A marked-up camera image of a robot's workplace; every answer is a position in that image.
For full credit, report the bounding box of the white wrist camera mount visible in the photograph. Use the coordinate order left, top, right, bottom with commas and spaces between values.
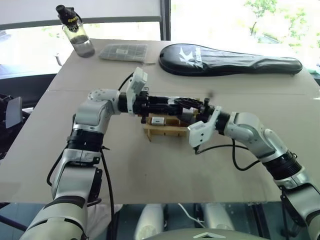
125, 66, 149, 116
187, 105, 223, 148

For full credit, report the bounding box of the white thin cable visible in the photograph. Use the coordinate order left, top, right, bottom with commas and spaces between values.
176, 203, 206, 228

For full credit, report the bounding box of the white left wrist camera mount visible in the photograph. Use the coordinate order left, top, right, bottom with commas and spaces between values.
125, 66, 149, 116

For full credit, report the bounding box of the dark window frame post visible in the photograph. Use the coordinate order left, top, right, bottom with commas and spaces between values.
159, 0, 172, 41

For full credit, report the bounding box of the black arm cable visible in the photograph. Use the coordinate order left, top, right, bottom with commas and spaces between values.
46, 72, 135, 240
193, 138, 262, 172

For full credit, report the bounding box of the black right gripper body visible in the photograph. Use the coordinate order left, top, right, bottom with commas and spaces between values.
196, 97, 217, 121

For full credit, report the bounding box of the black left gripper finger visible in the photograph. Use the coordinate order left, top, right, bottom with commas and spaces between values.
149, 104, 182, 117
149, 95, 179, 105

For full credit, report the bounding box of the grey robot torso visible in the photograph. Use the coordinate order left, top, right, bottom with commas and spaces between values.
146, 227, 271, 240

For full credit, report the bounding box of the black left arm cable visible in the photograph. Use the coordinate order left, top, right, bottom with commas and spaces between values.
46, 72, 135, 240

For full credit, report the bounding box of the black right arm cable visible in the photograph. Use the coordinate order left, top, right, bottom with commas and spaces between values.
193, 138, 262, 172

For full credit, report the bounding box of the dark chair with grey panel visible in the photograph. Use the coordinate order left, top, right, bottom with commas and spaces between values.
0, 93, 34, 157

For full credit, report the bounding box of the black racket bag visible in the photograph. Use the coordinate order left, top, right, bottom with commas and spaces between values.
158, 43, 304, 77

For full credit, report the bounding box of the clear water bottle black cap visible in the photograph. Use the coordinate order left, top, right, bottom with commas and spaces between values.
55, 4, 96, 59

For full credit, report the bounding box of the small wooden rack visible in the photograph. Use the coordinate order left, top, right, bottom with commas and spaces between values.
143, 112, 191, 143

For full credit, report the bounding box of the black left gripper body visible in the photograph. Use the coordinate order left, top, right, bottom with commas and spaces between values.
134, 90, 153, 125

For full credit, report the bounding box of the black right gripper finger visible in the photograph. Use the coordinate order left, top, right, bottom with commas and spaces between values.
178, 111, 200, 126
172, 97, 204, 111

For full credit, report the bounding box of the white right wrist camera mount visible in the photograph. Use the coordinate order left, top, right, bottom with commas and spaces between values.
187, 105, 223, 148

